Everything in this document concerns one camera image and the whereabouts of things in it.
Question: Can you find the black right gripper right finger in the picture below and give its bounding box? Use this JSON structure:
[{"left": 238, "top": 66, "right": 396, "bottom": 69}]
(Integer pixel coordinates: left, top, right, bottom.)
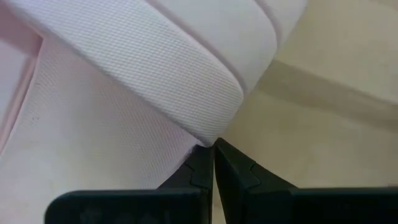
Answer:
[{"left": 214, "top": 138, "right": 398, "bottom": 224}]

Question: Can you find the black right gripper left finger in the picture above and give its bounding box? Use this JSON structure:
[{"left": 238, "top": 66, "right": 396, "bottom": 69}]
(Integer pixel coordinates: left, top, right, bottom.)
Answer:
[{"left": 45, "top": 144, "right": 215, "bottom": 224}]

